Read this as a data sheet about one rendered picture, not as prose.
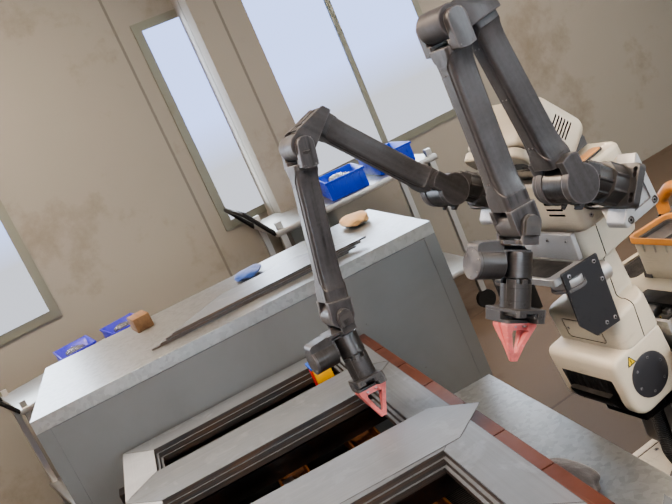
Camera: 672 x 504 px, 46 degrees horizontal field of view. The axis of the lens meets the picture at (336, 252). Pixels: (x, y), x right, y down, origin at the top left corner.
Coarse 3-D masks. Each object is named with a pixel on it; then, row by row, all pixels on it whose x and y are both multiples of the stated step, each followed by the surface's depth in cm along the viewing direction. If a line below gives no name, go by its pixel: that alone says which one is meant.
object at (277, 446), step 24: (288, 384) 224; (240, 408) 222; (336, 408) 194; (360, 408) 194; (192, 432) 219; (216, 432) 219; (288, 432) 191; (312, 432) 191; (168, 456) 216; (264, 456) 189; (432, 456) 153; (216, 480) 187; (384, 480) 152; (408, 480) 151; (432, 480) 152; (456, 480) 148
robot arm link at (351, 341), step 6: (354, 330) 177; (342, 336) 175; (348, 336) 175; (354, 336) 176; (336, 342) 176; (342, 342) 175; (348, 342) 175; (354, 342) 176; (360, 342) 177; (336, 348) 175; (342, 348) 176; (348, 348) 175; (354, 348) 175; (360, 348) 176; (342, 354) 176; (348, 354) 175; (354, 354) 176; (360, 354) 177
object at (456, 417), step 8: (432, 408) 171; (440, 408) 169; (448, 408) 168; (456, 408) 166; (464, 408) 165; (440, 416) 166; (448, 416) 165; (456, 416) 163; (464, 416) 162; (448, 424) 162; (456, 424) 160; (464, 424) 159; (456, 432) 157
